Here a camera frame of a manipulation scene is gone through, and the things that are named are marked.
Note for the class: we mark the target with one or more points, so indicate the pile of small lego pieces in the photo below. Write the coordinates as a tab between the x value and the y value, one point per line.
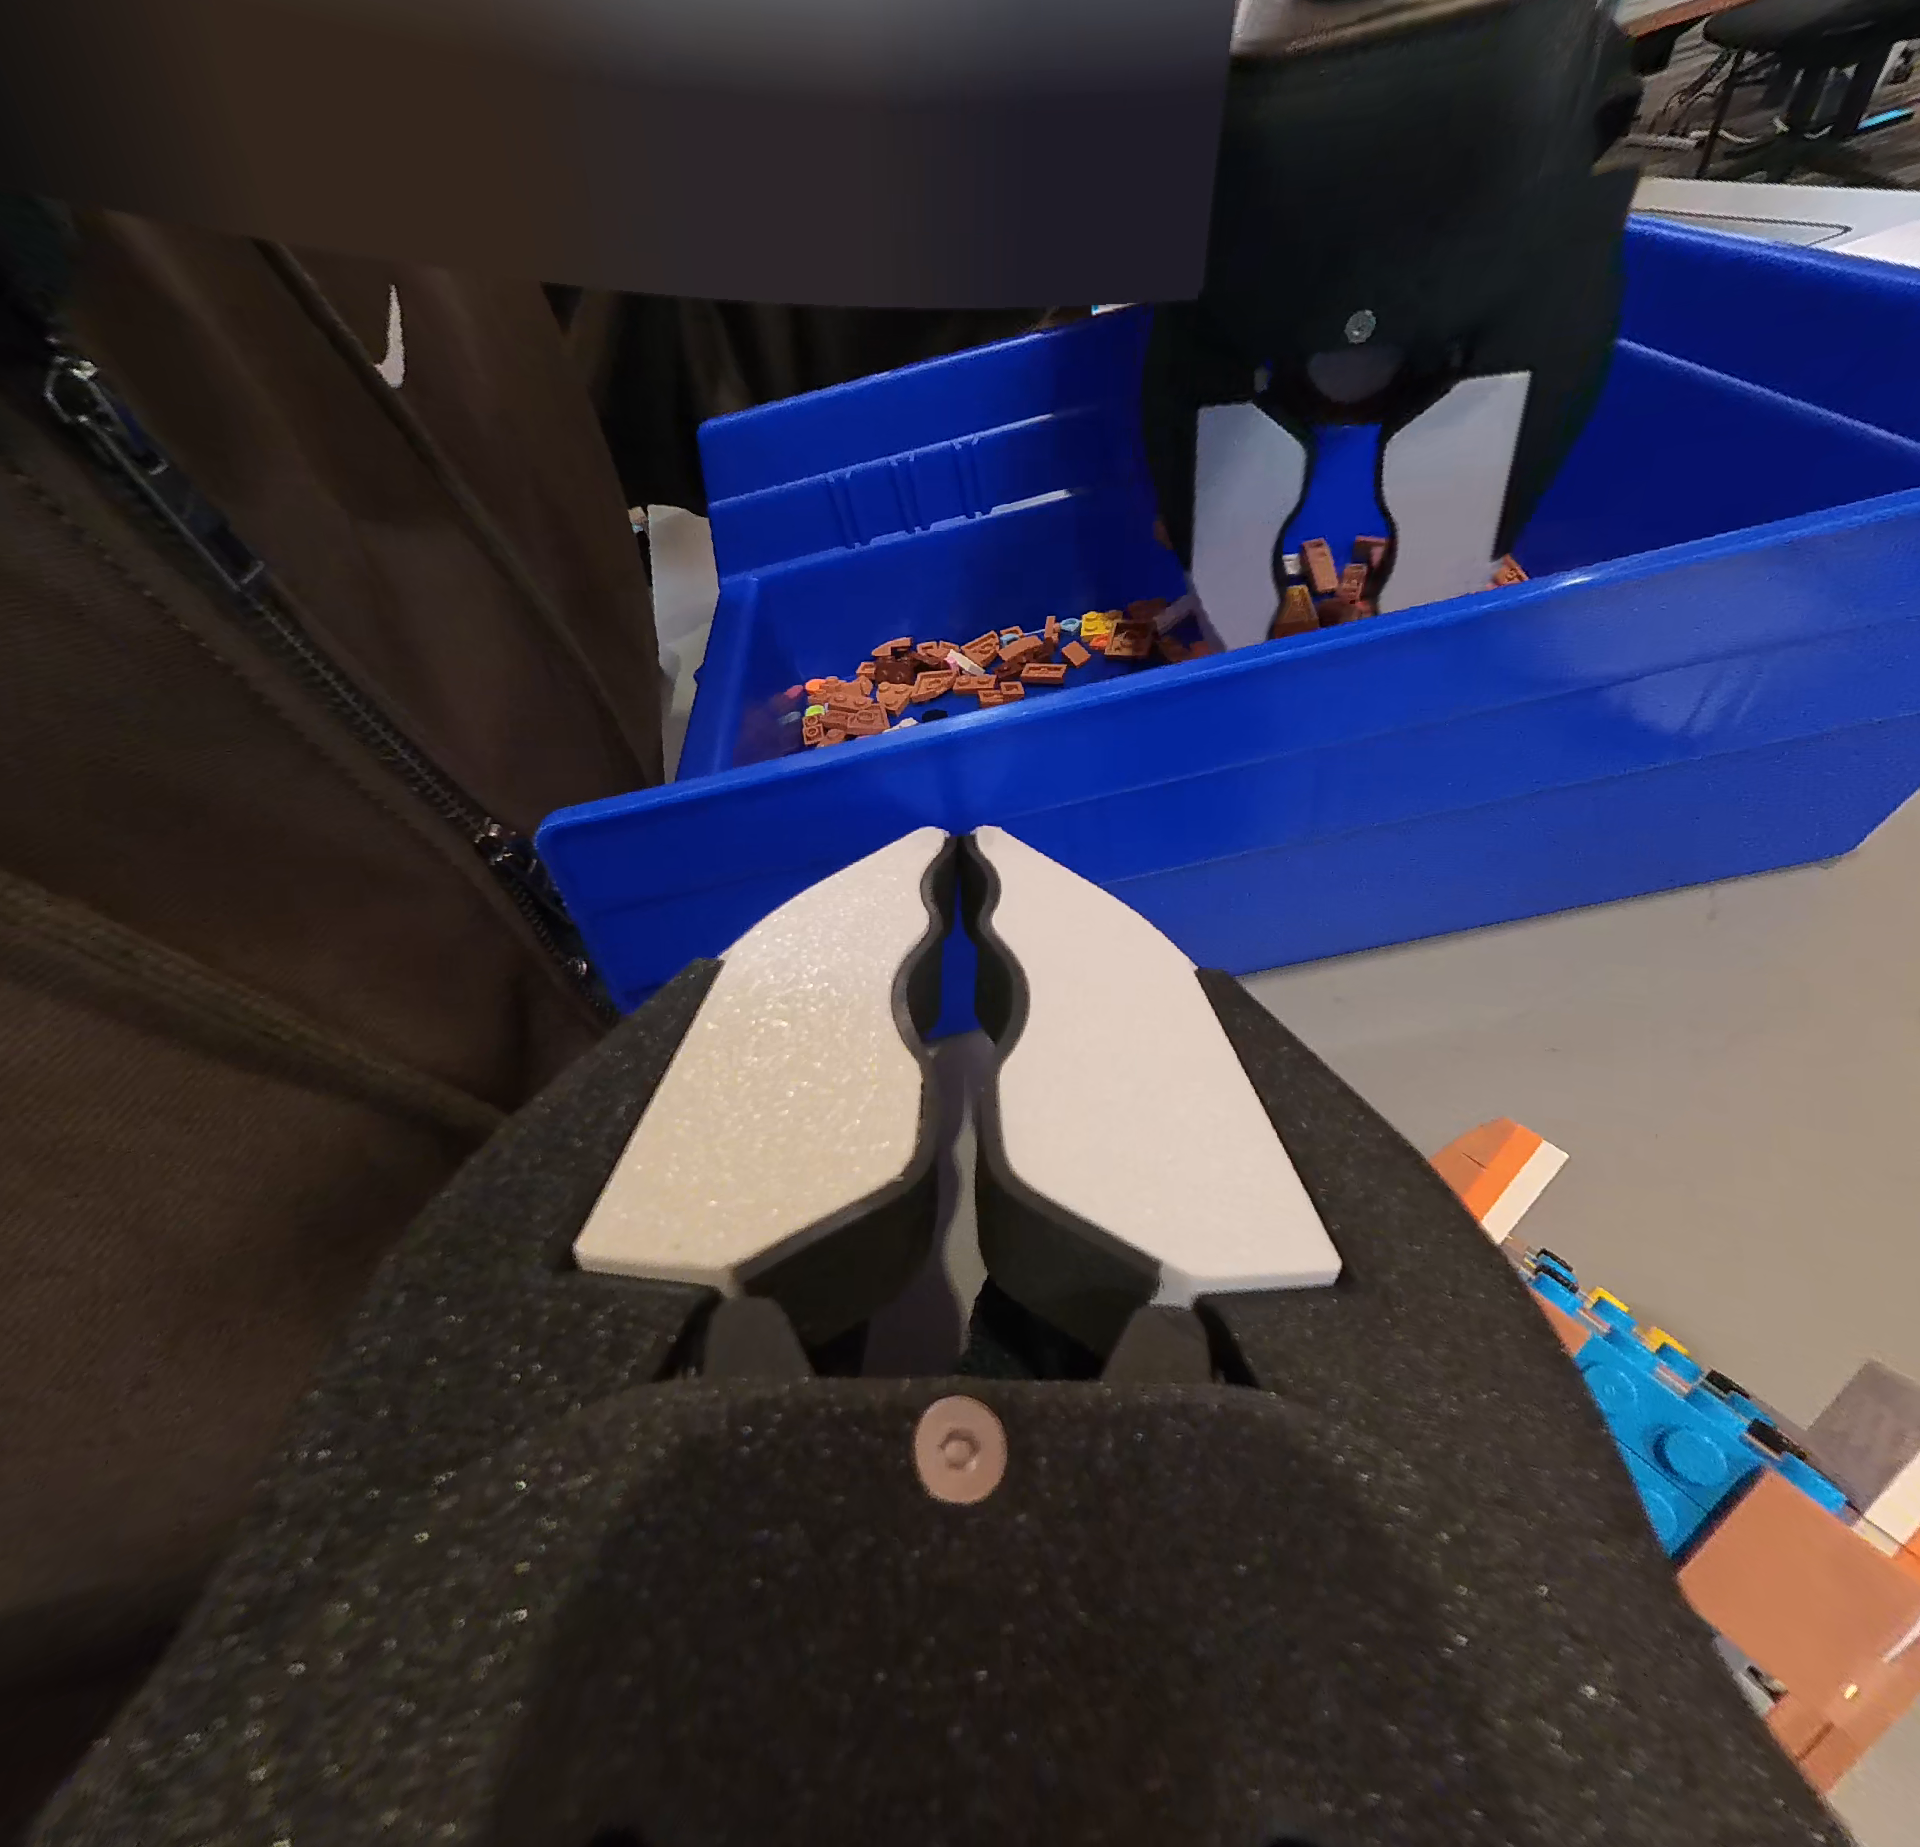
961	662

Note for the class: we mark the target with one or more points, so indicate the partly built lego model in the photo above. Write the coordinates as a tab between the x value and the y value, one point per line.
1666	1428

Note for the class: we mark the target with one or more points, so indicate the blue plastic bin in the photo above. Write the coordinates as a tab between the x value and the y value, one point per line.
1350	768

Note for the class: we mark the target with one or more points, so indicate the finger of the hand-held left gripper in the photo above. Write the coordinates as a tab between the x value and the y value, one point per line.
1237	513
1463	468

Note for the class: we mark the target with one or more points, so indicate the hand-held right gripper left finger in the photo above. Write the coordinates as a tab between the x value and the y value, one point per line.
781	1067

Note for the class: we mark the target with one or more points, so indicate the black office chair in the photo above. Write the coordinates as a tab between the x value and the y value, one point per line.
1800	18

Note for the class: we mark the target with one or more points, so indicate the person's brown jacket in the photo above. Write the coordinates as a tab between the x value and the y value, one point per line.
226	827

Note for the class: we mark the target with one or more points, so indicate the white paper sheet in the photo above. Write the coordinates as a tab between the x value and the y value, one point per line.
683	632

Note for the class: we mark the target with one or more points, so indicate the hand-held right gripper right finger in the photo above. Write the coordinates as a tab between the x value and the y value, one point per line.
1141	1097

